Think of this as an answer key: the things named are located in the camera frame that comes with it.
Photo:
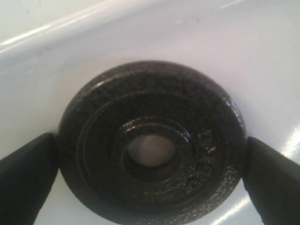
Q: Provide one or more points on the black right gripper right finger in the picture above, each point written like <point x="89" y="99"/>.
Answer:
<point x="273" y="184"/>

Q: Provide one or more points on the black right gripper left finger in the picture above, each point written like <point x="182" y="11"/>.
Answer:
<point x="26" y="178"/>

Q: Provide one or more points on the black weight plate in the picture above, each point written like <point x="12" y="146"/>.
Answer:
<point x="143" y="98"/>

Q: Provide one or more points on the white square plastic tray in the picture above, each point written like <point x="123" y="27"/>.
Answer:
<point x="251" y="48"/>

